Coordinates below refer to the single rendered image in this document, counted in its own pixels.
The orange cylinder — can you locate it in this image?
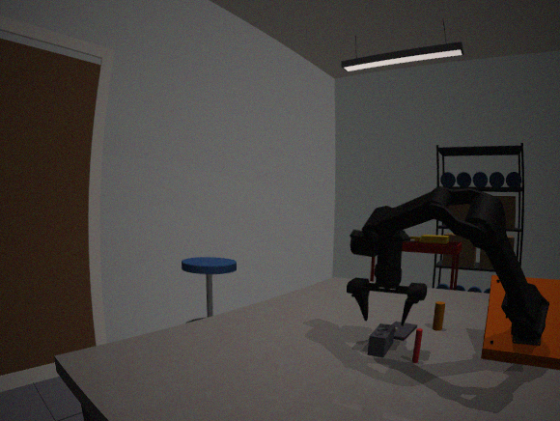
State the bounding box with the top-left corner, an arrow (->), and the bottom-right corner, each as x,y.
433,301 -> 445,331

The red peg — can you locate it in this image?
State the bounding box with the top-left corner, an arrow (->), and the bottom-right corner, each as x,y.
412,328 -> 423,363

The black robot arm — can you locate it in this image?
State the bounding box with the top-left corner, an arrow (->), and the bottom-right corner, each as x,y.
350,186 -> 549,346

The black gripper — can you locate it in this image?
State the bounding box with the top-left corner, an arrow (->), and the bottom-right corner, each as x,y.
347,260 -> 427,325

